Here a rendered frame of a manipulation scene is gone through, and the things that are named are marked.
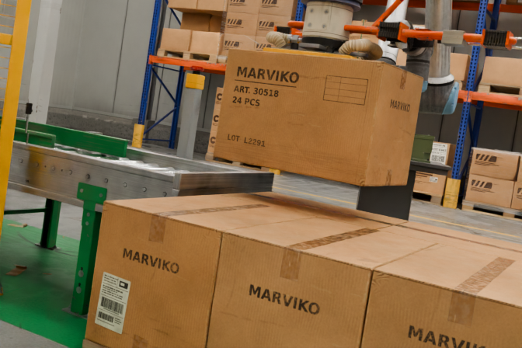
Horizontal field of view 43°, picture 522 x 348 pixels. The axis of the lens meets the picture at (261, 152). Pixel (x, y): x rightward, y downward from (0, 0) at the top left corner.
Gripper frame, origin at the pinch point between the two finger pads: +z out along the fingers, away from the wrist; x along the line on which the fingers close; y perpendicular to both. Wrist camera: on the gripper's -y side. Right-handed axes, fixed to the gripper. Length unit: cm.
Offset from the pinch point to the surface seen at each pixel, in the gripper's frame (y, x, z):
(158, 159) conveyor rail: 117, -63, -30
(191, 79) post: 117, -23, -46
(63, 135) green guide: 171, -60, -21
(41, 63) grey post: 341, -20, -158
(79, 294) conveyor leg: 96, -111, 35
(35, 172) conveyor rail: 127, -70, 35
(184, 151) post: 115, -58, -47
